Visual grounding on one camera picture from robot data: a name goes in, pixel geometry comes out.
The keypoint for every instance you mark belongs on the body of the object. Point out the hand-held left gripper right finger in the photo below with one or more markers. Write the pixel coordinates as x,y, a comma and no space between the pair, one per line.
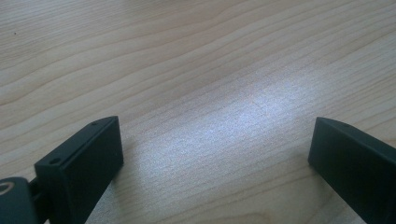
355,171

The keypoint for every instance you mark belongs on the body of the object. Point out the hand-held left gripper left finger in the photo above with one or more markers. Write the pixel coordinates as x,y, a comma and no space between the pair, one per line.
81,168

